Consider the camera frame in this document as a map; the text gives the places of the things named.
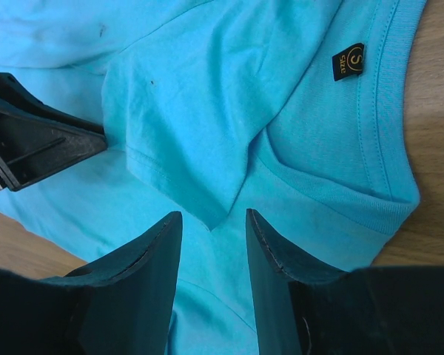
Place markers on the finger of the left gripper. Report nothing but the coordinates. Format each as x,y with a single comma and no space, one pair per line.
37,141

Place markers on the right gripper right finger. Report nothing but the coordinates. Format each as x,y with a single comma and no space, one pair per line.
305,306

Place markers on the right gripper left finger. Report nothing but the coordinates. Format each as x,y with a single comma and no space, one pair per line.
120,303

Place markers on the turquoise t shirt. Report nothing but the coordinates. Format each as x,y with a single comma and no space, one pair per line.
291,108

